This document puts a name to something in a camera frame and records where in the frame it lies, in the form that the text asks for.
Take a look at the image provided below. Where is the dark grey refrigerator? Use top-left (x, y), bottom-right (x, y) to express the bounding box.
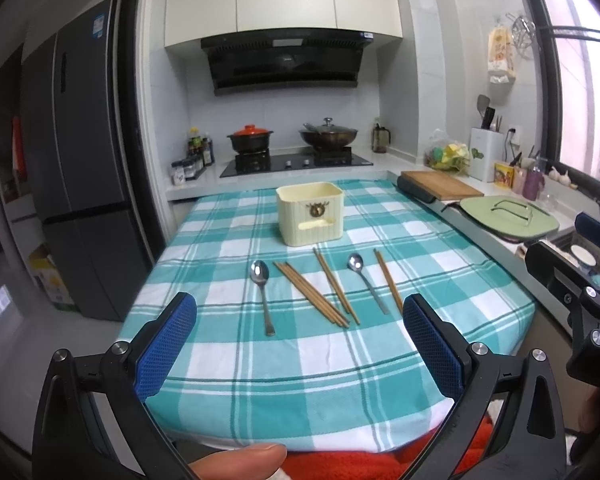
top-left (20, 0), bottom-right (148, 322)

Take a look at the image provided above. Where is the wooden cutting board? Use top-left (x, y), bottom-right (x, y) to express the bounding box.
top-left (401, 170), bottom-right (483, 202)

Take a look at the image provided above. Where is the plastic bag of sponges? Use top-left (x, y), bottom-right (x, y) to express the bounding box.
top-left (422, 129), bottom-right (470, 174)

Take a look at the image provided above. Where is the yellow box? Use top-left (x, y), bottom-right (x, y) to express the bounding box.
top-left (493, 162), bottom-right (515, 188)

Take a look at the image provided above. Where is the cream utensil holder box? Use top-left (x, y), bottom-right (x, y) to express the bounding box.
top-left (276, 182), bottom-right (344, 247)

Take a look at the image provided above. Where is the wooden chopstick four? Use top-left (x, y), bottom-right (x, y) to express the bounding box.
top-left (316, 246), bottom-right (362, 325)

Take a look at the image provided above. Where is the dark rolled mat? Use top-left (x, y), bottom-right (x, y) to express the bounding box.
top-left (396, 176), bottom-right (437, 204)

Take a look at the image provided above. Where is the glass pitcher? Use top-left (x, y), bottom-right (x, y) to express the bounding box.
top-left (372, 124), bottom-right (391, 154)

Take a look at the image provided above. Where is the white knife block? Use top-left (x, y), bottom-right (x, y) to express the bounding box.
top-left (468, 128), bottom-right (505, 183)

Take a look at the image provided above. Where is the black range hood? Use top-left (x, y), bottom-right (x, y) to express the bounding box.
top-left (200, 27), bottom-right (374, 96)

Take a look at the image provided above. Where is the person's left hand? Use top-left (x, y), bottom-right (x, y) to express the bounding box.
top-left (189, 443), bottom-right (287, 480)

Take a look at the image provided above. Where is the white bowl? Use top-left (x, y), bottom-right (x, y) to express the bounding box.
top-left (570, 244), bottom-right (597, 273)

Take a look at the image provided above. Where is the cardboard box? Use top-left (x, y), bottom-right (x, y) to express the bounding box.
top-left (28, 244), bottom-right (78, 312)

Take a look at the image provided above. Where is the wooden chopstick five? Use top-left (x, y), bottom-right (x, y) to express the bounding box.
top-left (374, 249), bottom-right (403, 314)

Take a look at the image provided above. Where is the wooden chopstick two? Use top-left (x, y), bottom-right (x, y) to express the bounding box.
top-left (284, 263), bottom-right (349, 328)

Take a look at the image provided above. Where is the red cloth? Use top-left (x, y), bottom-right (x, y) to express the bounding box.
top-left (279, 408), bottom-right (496, 480)

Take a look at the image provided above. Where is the hanging noodle bag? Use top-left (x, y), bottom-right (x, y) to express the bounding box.
top-left (486, 25), bottom-right (516, 84)

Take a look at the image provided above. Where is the hanging metal whisk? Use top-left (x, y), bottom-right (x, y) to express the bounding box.
top-left (506, 13), bottom-right (535, 55)

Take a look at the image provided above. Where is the purple cup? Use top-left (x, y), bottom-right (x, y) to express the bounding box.
top-left (522, 166), bottom-right (545, 202)

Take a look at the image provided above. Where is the spice jar rack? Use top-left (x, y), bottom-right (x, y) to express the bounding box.
top-left (171, 154), bottom-right (206, 185)

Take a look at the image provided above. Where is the black gas stove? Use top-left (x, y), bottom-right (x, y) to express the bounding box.
top-left (221, 146), bottom-right (373, 178)

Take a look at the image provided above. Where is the black pot orange lid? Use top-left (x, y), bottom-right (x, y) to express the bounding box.
top-left (228, 125), bottom-right (273, 155)

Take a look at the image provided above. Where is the sauce bottles group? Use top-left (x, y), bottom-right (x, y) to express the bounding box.
top-left (187, 127), bottom-right (214, 167)

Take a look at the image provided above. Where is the teal plaid tablecloth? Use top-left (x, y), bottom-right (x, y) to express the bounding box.
top-left (120, 180), bottom-right (535, 453)

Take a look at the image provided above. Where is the wooden chopstick six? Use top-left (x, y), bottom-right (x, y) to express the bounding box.
top-left (376, 248), bottom-right (406, 311)

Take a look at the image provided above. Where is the black wok glass lid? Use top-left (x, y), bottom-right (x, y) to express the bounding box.
top-left (300, 117), bottom-right (358, 150)

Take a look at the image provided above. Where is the wooden chopstick one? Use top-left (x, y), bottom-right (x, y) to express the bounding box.
top-left (274, 262), bottom-right (343, 327)

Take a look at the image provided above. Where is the steel spoon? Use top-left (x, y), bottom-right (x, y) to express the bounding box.
top-left (250, 260), bottom-right (275, 337)
top-left (348, 252), bottom-right (389, 315)

